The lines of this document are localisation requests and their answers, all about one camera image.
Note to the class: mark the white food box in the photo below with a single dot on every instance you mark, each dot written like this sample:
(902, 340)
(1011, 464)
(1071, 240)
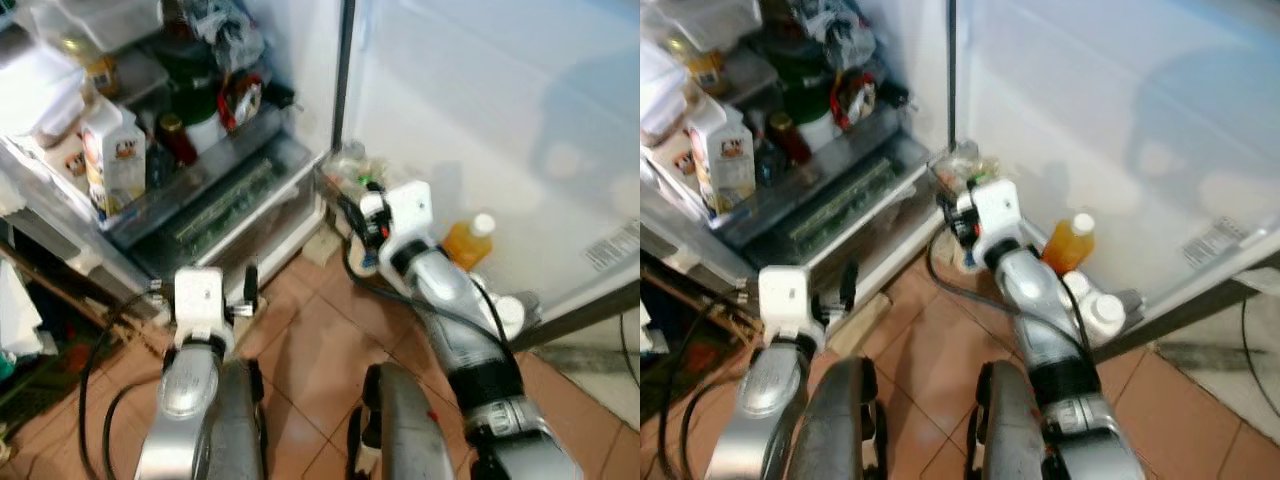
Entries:
(662, 95)
(35, 95)

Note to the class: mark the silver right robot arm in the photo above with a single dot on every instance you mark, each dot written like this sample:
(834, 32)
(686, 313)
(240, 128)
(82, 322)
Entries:
(1050, 340)
(470, 340)

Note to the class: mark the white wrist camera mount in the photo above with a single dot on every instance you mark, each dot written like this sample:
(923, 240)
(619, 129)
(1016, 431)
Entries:
(998, 210)
(410, 215)
(788, 298)
(200, 300)

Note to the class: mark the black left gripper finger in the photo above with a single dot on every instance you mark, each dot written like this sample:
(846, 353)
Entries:
(847, 285)
(251, 285)

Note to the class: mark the clear plastic jar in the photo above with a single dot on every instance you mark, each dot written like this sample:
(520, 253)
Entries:
(350, 165)
(955, 163)

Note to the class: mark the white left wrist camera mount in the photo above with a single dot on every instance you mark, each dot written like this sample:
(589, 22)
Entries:
(200, 300)
(788, 298)

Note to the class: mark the open silver fridge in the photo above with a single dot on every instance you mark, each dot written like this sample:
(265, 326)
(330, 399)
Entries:
(290, 60)
(910, 60)

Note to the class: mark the dark green bottle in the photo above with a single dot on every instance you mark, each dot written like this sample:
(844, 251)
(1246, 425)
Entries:
(198, 100)
(810, 100)

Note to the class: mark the yellow-lidded jar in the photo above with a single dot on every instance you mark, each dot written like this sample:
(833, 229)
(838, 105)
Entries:
(92, 65)
(697, 65)

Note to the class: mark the dark right robot leg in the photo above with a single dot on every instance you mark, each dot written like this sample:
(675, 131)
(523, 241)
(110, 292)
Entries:
(1010, 430)
(400, 430)

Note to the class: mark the red and white packet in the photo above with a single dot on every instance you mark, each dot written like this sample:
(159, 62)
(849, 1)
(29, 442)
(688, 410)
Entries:
(855, 100)
(243, 100)

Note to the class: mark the crumpled plastic bag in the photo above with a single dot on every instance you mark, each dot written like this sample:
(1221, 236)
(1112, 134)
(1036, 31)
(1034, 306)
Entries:
(840, 35)
(230, 35)

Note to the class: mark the small white bottle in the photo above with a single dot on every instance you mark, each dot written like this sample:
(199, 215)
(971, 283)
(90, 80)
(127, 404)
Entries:
(1078, 286)

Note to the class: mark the white milk carton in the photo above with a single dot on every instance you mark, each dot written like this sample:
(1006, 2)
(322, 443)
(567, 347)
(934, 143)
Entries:
(115, 165)
(722, 165)

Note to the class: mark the dark left robot leg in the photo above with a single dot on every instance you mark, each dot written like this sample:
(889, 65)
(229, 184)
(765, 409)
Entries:
(835, 420)
(238, 420)

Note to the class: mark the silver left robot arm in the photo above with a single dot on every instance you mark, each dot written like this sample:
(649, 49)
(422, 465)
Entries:
(765, 400)
(185, 400)

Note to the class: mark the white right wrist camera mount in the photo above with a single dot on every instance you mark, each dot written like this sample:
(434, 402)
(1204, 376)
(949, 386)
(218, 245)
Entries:
(998, 210)
(410, 215)

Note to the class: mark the dark robot leg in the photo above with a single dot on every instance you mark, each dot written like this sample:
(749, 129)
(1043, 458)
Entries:
(400, 430)
(835, 420)
(1010, 430)
(238, 420)

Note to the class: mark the clear plastic food container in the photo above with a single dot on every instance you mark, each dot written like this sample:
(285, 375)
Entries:
(705, 22)
(95, 22)

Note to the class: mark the white cloth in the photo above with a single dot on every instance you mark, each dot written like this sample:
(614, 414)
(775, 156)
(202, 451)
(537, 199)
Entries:
(18, 310)

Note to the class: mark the white fridge door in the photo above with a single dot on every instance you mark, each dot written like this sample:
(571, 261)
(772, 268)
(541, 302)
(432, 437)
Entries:
(1110, 110)
(500, 110)

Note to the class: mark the white plastic bottle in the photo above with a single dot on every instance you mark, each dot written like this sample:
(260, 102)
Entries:
(510, 315)
(1107, 315)

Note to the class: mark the clear fridge crisper drawer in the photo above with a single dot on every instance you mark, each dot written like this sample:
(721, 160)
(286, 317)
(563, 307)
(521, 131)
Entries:
(835, 200)
(225, 200)

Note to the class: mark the barcode sticker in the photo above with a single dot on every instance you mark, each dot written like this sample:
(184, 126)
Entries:
(612, 245)
(1213, 240)

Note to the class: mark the orange juice bottle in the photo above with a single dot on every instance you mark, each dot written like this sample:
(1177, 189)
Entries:
(468, 245)
(1068, 245)

